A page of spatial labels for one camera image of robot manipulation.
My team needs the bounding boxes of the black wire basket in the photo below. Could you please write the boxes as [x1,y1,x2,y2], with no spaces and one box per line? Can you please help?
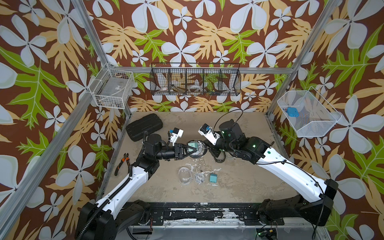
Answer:
[149,63,242,96]

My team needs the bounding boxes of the teal charger plug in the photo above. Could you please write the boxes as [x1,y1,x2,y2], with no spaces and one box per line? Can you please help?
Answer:
[209,173,218,183]

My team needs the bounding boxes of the thick white cable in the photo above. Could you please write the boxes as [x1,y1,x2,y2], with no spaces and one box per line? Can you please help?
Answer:
[195,140,208,157]

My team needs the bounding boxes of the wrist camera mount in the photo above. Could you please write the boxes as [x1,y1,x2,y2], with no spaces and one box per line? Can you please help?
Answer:
[198,124,220,146]
[168,128,184,146]

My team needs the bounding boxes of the blue object in basket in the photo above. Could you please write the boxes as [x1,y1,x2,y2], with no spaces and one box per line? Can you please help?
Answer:
[286,107,300,118]

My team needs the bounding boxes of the black ribbed hard case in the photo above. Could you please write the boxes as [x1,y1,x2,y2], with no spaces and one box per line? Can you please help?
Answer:
[126,114,163,142]

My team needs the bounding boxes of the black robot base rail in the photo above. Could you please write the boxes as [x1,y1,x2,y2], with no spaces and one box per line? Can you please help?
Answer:
[139,202,285,227]

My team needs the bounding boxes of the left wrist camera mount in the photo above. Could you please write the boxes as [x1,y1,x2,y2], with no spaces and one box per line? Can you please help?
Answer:
[168,128,184,146]

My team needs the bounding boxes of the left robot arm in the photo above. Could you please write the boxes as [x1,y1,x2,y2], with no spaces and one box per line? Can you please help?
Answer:
[75,133,198,240]

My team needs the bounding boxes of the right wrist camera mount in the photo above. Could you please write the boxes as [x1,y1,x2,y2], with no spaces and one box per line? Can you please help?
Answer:
[198,124,220,146]

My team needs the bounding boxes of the mint green charger plug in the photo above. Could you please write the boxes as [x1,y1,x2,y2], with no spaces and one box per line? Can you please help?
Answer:
[187,142,198,153]

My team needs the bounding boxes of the white wire basket left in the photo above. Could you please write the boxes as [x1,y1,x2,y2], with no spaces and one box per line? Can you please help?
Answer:
[90,65,135,110]

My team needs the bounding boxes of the white wire basket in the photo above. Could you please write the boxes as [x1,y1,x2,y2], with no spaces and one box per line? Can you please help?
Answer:
[278,87,342,138]
[90,65,135,110]

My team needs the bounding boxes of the white wire basket right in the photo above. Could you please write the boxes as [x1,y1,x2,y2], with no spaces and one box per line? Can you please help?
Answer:
[278,87,342,138]

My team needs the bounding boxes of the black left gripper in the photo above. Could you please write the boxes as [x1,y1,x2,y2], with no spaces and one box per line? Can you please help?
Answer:
[154,144,195,162]

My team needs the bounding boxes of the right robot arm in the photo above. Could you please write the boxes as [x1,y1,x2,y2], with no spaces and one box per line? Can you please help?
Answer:
[199,120,339,227]

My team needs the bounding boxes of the orange handled pliers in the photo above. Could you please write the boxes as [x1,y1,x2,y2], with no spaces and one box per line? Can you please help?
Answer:
[114,152,132,177]

